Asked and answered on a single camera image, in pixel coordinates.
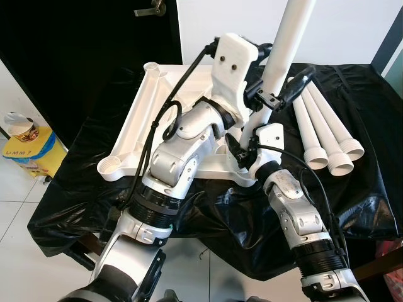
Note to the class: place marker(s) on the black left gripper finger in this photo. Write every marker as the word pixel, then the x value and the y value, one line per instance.
pixel 264 51
pixel 301 82

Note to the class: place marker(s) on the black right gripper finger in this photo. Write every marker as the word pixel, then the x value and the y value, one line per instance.
pixel 233 145

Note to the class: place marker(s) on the white plastic table leg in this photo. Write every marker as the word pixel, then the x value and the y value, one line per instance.
pixel 330 141
pixel 286 38
pixel 310 135
pixel 343 129

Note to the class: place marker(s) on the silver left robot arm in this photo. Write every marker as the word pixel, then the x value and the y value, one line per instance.
pixel 189 145

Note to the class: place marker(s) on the black plastic table cover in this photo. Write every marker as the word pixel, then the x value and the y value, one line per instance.
pixel 352 207

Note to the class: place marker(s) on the robot right leg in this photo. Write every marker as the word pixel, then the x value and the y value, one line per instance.
pixel 257 299

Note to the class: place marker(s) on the yellow cardboard box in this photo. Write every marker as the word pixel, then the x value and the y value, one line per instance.
pixel 38 154

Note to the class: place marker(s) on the red plastic bag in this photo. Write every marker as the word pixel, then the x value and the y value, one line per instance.
pixel 393 286

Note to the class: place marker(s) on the printed paper cup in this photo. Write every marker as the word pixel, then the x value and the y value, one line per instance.
pixel 22 132

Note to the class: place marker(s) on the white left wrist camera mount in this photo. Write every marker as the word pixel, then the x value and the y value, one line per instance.
pixel 232 69

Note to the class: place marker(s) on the dark grey window frame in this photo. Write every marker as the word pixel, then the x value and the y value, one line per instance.
pixel 391 44

